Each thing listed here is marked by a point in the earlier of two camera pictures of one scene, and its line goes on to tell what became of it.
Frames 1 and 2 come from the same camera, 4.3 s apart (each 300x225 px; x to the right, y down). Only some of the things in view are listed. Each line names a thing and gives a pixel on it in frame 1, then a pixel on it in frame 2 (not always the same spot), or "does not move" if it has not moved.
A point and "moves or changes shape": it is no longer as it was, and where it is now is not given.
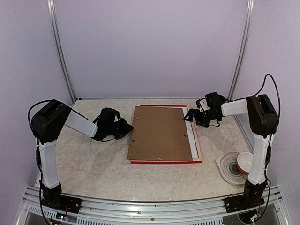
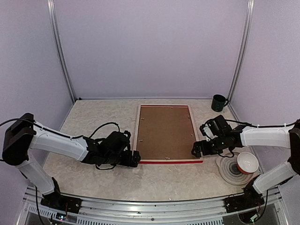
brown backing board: (159, 133) moves or changes shape
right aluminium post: (250, 7) does not move
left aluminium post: (60, 49) does not move
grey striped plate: (229, 171) does not move
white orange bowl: (244, 161) does not move
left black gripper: (126, 129) to (127, 161)
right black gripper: (191, 111) to (197, 145)
